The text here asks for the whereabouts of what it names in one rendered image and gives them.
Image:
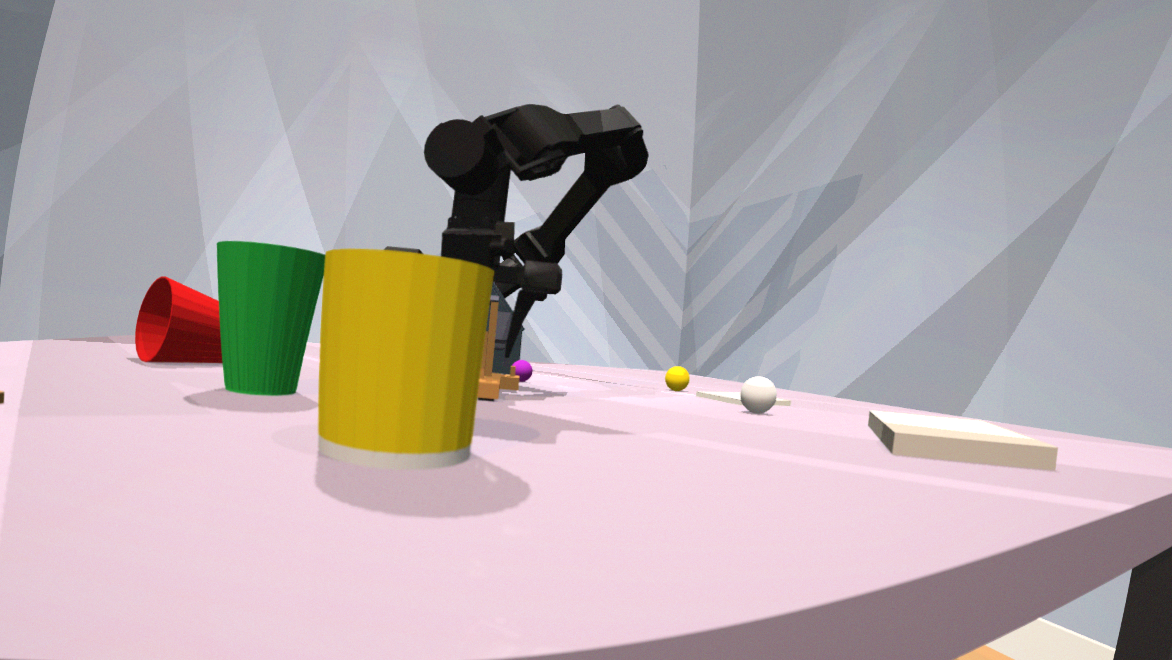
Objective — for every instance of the white flat square panel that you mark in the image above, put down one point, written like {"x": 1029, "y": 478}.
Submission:
{"x": 733, "y": 398}

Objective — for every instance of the beige flat block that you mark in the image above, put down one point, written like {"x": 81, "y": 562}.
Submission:
{"x": 958, "y": 439}

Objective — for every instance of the green cup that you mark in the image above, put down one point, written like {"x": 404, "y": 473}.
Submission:
{"x": 267, "y": 297}

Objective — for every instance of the white ball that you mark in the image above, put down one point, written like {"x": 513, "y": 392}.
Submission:
{"x": 758, "y": 395}

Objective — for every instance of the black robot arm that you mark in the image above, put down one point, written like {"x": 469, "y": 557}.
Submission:
{"x": 475, "y": 159}

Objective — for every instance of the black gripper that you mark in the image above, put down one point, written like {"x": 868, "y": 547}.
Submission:
{"x": 536, "y": 279}

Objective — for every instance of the magenta ball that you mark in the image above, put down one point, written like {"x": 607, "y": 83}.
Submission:
{"x": 523, "y": 370}

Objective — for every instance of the yellow cup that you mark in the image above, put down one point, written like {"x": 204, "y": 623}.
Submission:
{"x": 401, "y": 344}

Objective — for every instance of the red cone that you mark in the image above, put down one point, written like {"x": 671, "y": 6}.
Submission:
{"x": 178, "y": 324}

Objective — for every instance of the yellow ball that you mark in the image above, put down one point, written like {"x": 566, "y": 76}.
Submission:
{"x": 677, "y": 378}

